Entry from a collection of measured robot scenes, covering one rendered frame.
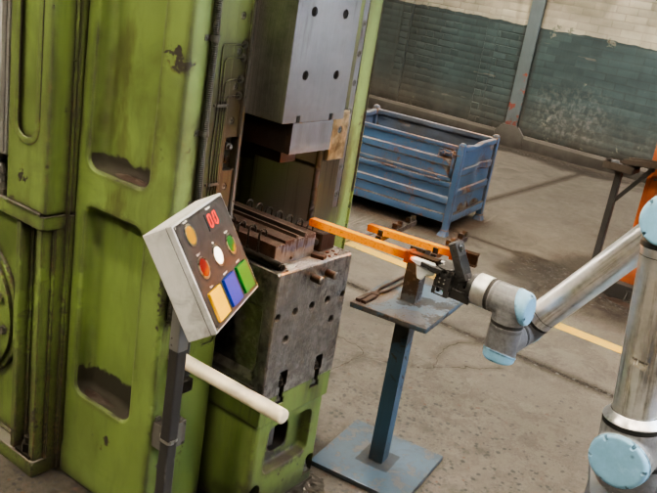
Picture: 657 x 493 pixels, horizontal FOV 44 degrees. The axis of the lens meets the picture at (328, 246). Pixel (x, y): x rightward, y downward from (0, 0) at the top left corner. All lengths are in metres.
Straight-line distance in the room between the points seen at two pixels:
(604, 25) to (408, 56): 2.61
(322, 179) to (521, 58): 7.68
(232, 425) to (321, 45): 1.28
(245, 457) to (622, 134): 7.79
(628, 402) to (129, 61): 1.65
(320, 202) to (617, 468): 1.34
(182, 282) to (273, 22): 0.84
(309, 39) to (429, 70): 8.65
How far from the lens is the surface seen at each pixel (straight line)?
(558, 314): 2.34
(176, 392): 2.28
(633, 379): 2.14
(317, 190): 2.86
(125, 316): 2.70
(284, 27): 2.38
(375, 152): 6.46
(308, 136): 2.50
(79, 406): 2.94
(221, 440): 2.89
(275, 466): 2.96
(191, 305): 1.97
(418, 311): 2.95
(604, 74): 10.06
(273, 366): 2.65
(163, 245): 1.94
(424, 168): 6.29
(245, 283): 2.18
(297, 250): 2.63
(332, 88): 2.54
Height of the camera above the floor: 1.83
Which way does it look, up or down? 19 degrees down
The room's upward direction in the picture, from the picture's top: 9 degrees clockwise
